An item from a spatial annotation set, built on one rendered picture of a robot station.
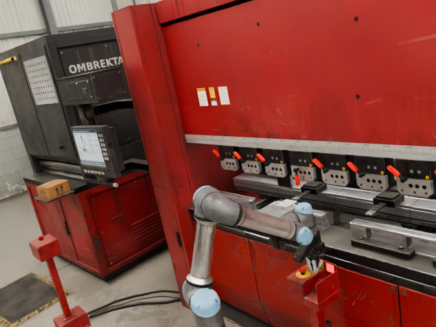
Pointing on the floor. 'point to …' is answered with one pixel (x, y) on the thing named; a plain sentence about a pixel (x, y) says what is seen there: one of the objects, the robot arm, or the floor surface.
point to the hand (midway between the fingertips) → (314, 272)
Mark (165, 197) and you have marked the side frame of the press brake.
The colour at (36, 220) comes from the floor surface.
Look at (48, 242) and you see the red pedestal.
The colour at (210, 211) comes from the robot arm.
